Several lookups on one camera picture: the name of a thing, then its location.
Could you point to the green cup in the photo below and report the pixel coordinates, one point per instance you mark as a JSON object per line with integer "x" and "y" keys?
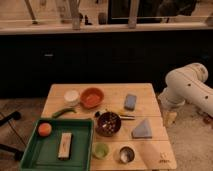
{"x": 100, "y": 150}

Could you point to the wooden block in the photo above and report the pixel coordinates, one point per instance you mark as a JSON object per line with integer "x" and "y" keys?
{"x": 65, "y": 146}

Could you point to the blue sponge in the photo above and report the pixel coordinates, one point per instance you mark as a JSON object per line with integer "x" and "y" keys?
{"x": 130, "y": 102}

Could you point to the red bowl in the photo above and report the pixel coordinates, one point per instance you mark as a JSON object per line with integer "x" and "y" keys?
{"x": 91, "y": 97}

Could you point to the green vegetable peeler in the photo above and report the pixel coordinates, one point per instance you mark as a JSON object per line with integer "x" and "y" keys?
{"x": 63, "y": 111}

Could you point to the dark patterned bowl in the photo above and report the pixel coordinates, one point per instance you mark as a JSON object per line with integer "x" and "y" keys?
{"x": 108, "y": 124}

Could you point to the orange fruit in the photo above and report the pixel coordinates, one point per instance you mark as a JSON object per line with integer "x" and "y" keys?
{"x": 44, "y": 129}

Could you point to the black chopsticks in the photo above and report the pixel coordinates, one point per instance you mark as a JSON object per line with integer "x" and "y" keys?
{"x": 127, "y": 117}

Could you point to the white small bowl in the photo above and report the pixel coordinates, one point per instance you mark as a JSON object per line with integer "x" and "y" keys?
{"x": 72, "y": 97}

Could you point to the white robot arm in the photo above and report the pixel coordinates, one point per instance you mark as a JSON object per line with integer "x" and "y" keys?
{"x": 186, "y": 84}

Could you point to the green plastic tray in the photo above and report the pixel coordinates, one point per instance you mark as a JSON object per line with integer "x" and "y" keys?
{"x": 41, "y": 153}

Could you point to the metal cup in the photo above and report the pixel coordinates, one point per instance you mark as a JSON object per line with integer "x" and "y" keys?
{"x": 126, "y": 154}

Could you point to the light blue towel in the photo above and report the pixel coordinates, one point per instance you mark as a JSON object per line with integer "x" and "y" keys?
{"x": 142, "y": 130}

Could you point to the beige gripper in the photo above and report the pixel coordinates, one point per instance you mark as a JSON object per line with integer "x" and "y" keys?
{"x": 169, "y": 118}

